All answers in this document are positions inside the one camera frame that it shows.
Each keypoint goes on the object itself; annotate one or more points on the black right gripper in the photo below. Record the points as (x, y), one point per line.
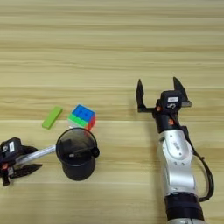
(166, 122)

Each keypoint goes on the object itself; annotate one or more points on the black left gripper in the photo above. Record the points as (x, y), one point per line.
(5, 170)

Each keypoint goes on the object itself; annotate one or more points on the white pen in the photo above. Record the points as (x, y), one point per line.
(40, 153)

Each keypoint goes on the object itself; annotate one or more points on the green rectangular block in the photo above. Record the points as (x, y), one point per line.
(52, 117)

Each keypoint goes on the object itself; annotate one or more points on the black marker pen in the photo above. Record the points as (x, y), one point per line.
(95, 152)

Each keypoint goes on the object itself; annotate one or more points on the multicoloured puzzle cube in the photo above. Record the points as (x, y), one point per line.
(83, 115)

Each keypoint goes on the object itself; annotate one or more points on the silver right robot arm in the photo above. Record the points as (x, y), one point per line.
(178, 163)

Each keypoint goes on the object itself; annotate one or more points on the right gripper labelled black box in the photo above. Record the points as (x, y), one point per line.
(171, 100)

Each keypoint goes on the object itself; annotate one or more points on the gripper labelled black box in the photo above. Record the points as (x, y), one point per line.
(11, 147)
(171, 100)

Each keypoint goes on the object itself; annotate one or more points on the left gripper labelled black box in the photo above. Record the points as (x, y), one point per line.
(11, 147)

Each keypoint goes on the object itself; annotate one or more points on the black mesh pen cup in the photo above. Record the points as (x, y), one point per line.
(78, 172)

